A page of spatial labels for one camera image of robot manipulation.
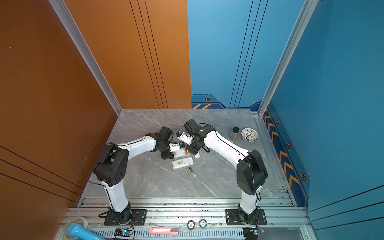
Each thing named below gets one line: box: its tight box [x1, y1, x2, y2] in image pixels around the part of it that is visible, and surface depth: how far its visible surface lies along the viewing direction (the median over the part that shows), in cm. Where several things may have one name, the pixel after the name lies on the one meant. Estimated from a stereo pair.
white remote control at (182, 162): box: [172, 156, 194, 170], surface depth 93 cm
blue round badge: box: [199, 218, 208, 229], surface depth 74 cm
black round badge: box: [187, 220, 196, 230], surface depth 73 cm
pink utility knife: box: [149, 227, 179, 236], surface depth 71 cm
